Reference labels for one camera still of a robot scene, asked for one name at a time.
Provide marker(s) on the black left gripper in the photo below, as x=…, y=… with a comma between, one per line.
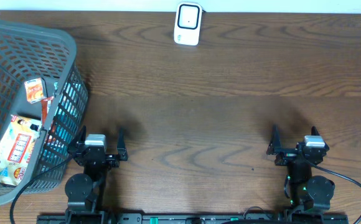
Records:
x=112, y=160

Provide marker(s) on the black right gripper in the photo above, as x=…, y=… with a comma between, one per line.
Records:
x=274, y=148

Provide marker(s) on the teal mouthwash bottle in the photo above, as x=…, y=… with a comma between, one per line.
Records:
x=67, y=118

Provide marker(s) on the red candy bar wrapper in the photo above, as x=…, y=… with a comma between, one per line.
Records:
x=45, y=104

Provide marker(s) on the yellow snack bag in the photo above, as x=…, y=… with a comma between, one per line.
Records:
x=16, y=147

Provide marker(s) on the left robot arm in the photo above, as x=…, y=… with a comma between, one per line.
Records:
x=85, y=190

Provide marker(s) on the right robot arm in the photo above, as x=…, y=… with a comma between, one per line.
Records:
x=308, y=193

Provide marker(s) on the white barcode scanner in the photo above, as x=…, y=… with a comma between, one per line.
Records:
x=187, y=23

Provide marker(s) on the orange small box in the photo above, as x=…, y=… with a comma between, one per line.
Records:
x=35, y=90

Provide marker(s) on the grey plastic basket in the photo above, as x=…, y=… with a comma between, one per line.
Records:
x=28, y=52

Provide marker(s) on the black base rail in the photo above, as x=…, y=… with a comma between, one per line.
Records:
x=137, y=218

